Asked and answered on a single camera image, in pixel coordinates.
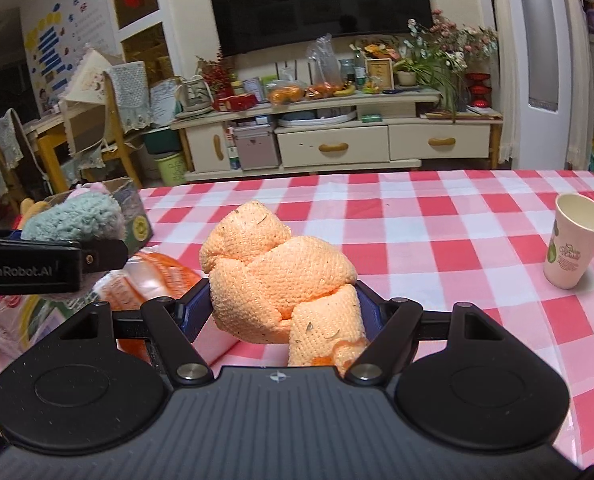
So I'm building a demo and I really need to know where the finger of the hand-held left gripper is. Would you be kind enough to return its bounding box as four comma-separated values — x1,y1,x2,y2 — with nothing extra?
79,239,129,275

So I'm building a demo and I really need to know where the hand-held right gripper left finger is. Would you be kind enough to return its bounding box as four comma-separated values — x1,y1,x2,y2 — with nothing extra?
59,278,214,386

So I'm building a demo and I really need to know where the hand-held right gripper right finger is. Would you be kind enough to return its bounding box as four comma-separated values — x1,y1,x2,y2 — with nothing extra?
348,281,503,386

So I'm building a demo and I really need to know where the teal fuzzy plush toy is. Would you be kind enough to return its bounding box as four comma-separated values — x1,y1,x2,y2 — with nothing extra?
21,194,126,252

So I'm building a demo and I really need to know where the orange knitted towel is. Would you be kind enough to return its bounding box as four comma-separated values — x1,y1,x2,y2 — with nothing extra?
199,200,371,375

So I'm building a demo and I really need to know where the orange and white packet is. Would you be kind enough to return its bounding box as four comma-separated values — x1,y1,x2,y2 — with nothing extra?
94,249,204,312

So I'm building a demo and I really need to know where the green and white packet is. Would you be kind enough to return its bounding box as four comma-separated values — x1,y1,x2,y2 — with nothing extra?
21,294,80,352

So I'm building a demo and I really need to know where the red checked tablecloth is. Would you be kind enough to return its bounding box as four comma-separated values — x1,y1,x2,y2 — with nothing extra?
0,169,594,471

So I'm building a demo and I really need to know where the light green trash bin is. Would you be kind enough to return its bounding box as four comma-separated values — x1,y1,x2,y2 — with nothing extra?
155,152,188,187

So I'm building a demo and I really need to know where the yellow wooden chair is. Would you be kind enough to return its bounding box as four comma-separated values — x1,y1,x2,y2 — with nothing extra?
47,71,151,193

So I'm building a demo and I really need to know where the dark green bin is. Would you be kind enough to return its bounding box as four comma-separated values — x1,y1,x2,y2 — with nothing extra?
143,127,183,156

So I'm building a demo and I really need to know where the dark chair with lace cover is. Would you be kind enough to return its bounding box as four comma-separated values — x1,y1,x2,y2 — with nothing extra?
0,109,44,202

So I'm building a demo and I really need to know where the lace-draped cardboard box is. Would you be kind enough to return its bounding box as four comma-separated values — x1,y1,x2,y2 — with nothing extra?
58,42,118,157

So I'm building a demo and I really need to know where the wooden dining table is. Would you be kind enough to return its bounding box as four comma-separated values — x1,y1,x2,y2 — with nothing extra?
24,112,70,151

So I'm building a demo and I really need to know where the teal lace chair cover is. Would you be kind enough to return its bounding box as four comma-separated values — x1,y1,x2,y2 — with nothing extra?
108,61,153,133

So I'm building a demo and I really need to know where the white printed sack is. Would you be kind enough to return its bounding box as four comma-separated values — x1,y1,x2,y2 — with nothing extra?
149,80,184,129

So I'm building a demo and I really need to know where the pink storage box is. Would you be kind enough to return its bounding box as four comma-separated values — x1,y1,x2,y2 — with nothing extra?
232,127,281,171

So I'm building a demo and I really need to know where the cream television stand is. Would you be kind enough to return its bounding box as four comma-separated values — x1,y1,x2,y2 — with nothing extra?
169,87,504,183

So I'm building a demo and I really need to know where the glass electric kettle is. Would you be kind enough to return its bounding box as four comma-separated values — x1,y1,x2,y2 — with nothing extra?
176,76,214,114

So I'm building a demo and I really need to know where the red flat box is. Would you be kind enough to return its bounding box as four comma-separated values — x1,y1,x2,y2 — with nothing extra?
213,95,258,112

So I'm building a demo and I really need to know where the paper cup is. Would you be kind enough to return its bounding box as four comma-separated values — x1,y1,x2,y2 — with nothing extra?
543,193,594,290

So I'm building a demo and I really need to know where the red berry branch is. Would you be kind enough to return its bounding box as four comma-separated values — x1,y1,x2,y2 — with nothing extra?
196,49,236,94

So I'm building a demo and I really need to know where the bag of oranges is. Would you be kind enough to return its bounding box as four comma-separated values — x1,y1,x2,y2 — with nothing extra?
268,82,306,107

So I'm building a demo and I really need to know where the potted spider plant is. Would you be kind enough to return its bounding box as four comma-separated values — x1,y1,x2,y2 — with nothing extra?
393,55,471,117

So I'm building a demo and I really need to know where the red lantern ornament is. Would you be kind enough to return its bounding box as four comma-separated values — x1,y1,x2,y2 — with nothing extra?
464,72,494,114

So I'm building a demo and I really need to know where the clear plastic bag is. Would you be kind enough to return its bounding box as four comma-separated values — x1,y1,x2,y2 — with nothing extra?
306,34,344,97

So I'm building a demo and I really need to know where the pink artificial flower bouquet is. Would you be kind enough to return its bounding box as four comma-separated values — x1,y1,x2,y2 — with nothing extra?
407,9,499,70

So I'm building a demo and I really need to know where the white tower air conditioner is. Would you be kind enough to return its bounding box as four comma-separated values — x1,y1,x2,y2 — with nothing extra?
498,0,594,177

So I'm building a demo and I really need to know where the black flat television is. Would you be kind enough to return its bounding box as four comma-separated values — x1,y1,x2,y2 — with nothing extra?
204,0,434,57

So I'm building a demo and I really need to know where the colourful wall sticker chart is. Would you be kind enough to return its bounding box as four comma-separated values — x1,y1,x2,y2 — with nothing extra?
21,0,118,112

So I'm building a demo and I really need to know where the wooden picture frame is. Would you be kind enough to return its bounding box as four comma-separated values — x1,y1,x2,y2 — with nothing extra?
365,58,394,92

